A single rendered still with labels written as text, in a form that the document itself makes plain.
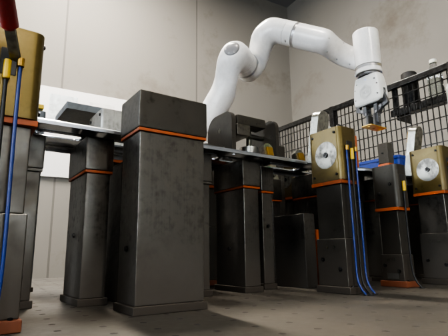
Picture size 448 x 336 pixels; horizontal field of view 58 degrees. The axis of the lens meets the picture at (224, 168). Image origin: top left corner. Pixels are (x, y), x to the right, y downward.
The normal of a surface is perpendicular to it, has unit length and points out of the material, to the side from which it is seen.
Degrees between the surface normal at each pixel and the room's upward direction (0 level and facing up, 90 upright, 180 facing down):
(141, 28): 90
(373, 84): 89
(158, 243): 90
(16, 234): 90
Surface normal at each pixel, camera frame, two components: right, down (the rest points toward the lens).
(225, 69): -0.61, 0.40
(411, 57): -0.87, -0.09
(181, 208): 0.56, -0.18
